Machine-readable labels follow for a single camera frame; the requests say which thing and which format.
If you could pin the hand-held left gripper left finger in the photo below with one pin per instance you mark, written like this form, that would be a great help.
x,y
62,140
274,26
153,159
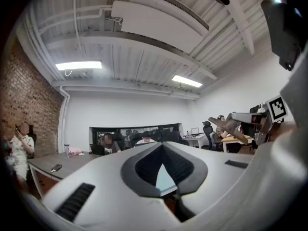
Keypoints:
x,y
108,177

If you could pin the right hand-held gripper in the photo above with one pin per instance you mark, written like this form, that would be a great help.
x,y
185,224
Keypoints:
x,y
276,109

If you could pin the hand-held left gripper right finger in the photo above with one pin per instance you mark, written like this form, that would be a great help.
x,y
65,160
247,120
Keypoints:
x,y
216,167

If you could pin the person's right forearm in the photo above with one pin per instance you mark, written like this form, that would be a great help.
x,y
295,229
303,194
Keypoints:
x,y
284,130

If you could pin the wooden desk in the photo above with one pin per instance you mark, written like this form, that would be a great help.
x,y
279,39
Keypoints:
x,y
231,139

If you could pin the black office chair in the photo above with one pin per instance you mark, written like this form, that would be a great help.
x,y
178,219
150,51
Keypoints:
x,y
208,133

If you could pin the black laptop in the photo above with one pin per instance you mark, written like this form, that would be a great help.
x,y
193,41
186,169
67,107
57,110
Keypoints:
x,y
97,150

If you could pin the small open laptop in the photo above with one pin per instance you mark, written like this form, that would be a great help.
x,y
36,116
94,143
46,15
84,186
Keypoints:
x,y
195,131

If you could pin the white desk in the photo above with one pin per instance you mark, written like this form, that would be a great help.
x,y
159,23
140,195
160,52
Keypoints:
x,y
195,138

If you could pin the pink pouch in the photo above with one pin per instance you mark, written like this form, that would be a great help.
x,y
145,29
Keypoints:
x,y
75,151

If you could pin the clear tumbler with straw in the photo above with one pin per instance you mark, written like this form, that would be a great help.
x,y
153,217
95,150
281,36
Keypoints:
x,y
67,149

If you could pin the black phone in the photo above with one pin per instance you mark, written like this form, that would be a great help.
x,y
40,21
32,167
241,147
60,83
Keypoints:
x,y
56,168

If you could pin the glass partition window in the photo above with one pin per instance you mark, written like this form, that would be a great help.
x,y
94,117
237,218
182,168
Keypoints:
x,y
134,132

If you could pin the dark grey desk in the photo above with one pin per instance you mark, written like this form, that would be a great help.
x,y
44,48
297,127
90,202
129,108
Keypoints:
x,y
48,162

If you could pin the short ceiling light panel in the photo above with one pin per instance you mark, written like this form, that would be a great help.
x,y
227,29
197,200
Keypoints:
x,y
187,81

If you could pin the black boxy device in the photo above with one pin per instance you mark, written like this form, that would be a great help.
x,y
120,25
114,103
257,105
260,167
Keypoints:
x,y
281,28

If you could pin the long ceiling light panel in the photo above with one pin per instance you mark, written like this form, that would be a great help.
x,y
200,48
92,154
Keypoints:
x,y
78,65

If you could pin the white fisheye camera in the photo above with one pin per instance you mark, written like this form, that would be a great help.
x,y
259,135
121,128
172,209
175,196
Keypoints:
x,y
262,107

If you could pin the white wall drain pipe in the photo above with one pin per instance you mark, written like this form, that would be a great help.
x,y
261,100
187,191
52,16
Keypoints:
x,y
66,100

